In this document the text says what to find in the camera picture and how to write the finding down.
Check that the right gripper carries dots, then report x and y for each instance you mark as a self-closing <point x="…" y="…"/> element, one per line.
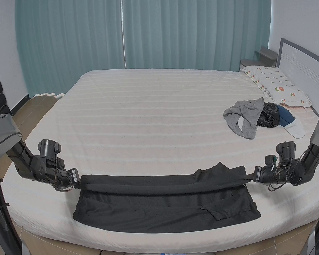
<point x="265" y="175"/>

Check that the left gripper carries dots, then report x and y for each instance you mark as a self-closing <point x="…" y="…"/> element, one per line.
<point x="67" y="181"/>

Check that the black T-shirt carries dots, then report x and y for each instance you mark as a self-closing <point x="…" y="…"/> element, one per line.
<point x="162" y="206"/>

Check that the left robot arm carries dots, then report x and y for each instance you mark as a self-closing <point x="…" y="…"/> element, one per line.
<point x="0" y="134"/>

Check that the bed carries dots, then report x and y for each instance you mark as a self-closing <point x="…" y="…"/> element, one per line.
<point x="148" y="102"/>

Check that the black patterned garment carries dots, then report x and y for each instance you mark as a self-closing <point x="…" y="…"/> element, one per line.
<point x="268" y="115"/>

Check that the dark blue garment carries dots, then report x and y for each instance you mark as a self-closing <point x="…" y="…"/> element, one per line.
<point x="287" y="117"/>

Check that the grey garment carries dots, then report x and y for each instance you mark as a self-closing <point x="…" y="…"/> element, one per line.
<point x="248" y="113"/>

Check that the white printed pillow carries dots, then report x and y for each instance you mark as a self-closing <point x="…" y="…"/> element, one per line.
<point x="277" y="85"/>

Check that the grey bedside table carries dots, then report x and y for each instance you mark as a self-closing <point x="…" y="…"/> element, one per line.
<point x="265" y="54"/>

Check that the blue-green curtain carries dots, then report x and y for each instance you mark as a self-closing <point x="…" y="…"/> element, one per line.
<point x="69" y="36"/>
<point x="194" y="22"/>

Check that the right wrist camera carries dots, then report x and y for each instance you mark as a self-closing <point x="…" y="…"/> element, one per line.
<point x="270" y="160"/>

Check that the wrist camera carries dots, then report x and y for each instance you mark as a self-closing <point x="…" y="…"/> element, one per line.
<point x="60" y="163"/>
<point x="270" y="160"/>

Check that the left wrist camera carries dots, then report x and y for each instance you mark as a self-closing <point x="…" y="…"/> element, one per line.
<point x="60" y="163"/>

